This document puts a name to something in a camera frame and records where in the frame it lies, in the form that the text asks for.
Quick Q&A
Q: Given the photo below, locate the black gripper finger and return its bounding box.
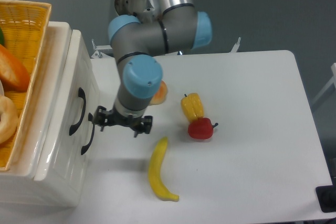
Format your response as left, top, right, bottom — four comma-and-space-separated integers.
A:
133, 115, 153, 137
88, 105, 108, 132

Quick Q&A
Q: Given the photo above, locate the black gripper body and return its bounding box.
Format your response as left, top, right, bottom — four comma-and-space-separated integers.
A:
107, 108, 143, 130

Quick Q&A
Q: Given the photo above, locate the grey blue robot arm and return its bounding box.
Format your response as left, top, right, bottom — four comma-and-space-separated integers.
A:
92, 0, 212, 134

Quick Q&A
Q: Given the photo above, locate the white drawer cabinet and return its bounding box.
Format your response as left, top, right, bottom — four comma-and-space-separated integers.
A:
0, 21, 91, 207

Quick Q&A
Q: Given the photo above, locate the orange knotted bread roll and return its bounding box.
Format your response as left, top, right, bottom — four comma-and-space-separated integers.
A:
150, 80, 168, 105

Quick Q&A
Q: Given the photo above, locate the yellow bell pepper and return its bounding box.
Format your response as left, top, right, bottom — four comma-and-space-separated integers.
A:
181, 93, 204, 123

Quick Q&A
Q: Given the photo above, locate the yellow banana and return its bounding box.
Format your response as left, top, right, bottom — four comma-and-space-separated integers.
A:
148, 137, 180, 202

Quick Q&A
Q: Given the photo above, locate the red bell pepper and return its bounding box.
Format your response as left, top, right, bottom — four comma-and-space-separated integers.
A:
187, 118, 218, 140

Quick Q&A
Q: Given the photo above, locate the beige bagel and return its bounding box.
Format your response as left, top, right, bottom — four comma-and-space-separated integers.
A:
1, 95, 19, 143

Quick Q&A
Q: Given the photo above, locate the orange baguette loaf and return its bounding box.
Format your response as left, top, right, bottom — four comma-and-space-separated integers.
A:
1, 45, 30, 92

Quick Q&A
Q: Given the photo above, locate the yellow woven basket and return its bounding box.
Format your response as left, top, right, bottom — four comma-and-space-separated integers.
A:
1, 0, 51, 172

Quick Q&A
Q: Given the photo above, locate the green vegetable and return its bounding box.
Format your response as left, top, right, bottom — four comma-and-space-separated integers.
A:
0, 28, 5, 47

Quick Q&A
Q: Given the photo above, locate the black device at edge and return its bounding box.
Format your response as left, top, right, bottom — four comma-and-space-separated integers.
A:
316, 185, 335, 213

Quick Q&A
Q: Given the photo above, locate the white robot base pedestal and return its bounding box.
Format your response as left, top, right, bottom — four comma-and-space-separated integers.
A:
114, 0, 162, 23

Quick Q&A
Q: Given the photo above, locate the white frame at right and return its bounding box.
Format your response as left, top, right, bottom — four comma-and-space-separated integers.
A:
310, 63, 335, 111

